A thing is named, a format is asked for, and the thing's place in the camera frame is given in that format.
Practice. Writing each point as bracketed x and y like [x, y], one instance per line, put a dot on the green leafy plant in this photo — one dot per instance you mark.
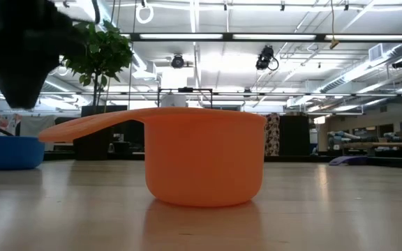
[100, 52]

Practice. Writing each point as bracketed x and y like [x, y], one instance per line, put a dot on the patterned fabric panel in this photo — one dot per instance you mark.
[272, 134]

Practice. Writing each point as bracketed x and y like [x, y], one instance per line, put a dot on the orange measuring cup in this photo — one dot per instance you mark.
[201, 157]

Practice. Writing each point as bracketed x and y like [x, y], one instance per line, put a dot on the black hanging camera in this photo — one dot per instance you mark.
[265, 57]

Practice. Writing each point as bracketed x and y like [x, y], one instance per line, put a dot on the black cabinet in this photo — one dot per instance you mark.
[293, 136]

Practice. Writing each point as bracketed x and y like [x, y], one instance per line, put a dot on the round black hanging device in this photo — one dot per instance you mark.
[177, 61]

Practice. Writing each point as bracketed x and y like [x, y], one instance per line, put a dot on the black overhead light bar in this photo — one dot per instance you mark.
[227, 36]

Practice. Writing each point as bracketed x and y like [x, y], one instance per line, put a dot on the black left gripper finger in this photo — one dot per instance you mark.
[24, 90]

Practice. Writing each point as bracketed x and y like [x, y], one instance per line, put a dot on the black plant pot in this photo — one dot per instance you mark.
[94, 146]

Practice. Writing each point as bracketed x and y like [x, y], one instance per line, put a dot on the black metal table frame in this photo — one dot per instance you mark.
[291, 159]

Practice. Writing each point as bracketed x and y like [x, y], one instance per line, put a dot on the small dark blue measuring cup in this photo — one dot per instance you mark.
[349, 160]

